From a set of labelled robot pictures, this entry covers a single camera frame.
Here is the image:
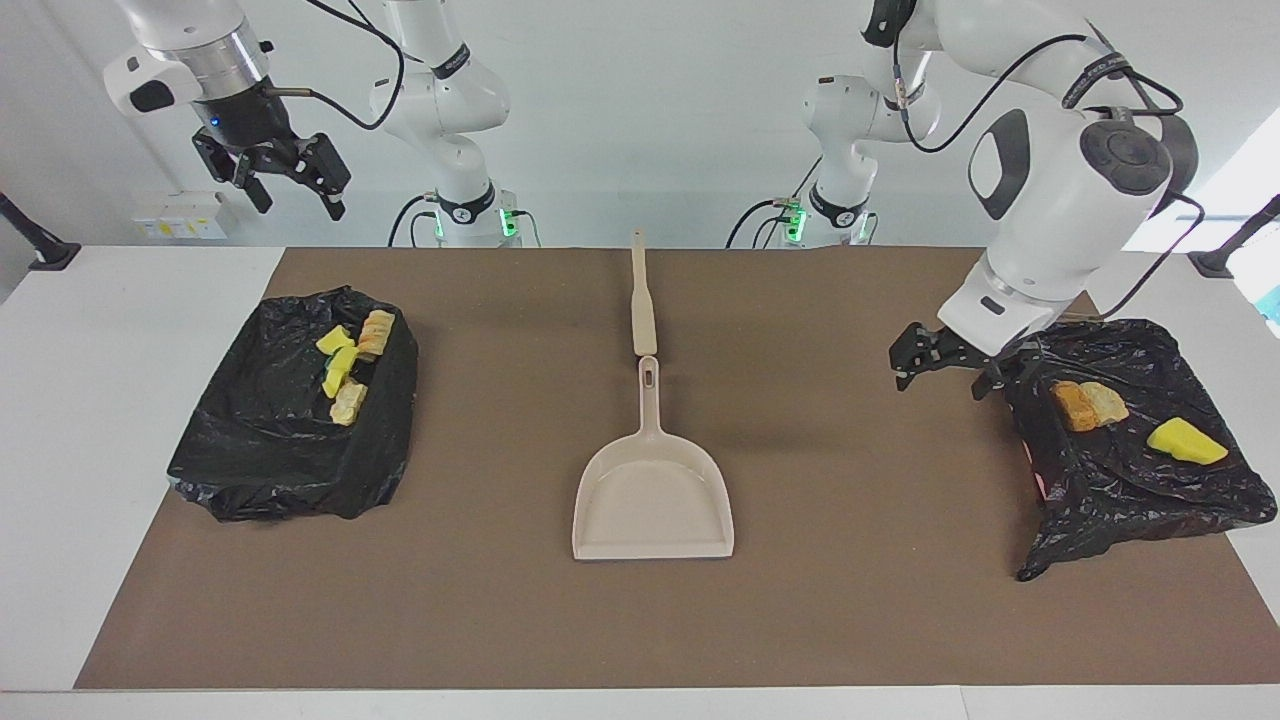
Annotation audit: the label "black bag bin pink rim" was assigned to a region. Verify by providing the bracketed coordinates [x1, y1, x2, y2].
[992, 318, 1279, 583]

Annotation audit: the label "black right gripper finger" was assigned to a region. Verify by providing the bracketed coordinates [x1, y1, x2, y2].
[192, 132, 274, 215]
[300, 133, 352, 222]

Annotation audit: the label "black base cable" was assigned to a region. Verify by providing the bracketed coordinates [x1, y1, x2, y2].
[388, 195, 441, 249]
[725, 198, 801, 249]

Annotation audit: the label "black trash bag bin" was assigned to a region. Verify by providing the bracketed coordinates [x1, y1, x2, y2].
[166, 285, 420, 523]

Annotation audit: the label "yellow sponge green backing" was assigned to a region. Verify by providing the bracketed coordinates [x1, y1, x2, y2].
[322, 346, 360, 399]

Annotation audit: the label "orange croissant toy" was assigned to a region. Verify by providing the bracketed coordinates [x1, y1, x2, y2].
[357, 309, 397, 363]

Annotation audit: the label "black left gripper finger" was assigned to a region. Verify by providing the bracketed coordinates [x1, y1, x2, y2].
[971, 345, 1041, 402]
[889, 321, 961, 392]

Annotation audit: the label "beige brush black bristles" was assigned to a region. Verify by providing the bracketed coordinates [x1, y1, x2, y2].
[630, 229, 659, 358]

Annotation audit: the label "beige plastic dustpan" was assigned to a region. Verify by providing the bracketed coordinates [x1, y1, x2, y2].
[571, 355, 736, 562]

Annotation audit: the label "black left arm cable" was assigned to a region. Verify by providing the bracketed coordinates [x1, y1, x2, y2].
[890, 20, 1207, 321]

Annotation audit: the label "black clamp stand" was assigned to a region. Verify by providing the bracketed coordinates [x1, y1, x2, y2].
[0, 190, 82, 272]
[1188, 195, 1280, 279]

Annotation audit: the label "brown bread roll toy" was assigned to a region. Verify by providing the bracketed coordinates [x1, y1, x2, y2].
[1051, 380, 1103, 433]

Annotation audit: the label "brown table mat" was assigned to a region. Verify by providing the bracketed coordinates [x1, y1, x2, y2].
[75, 247, 1280, 691]

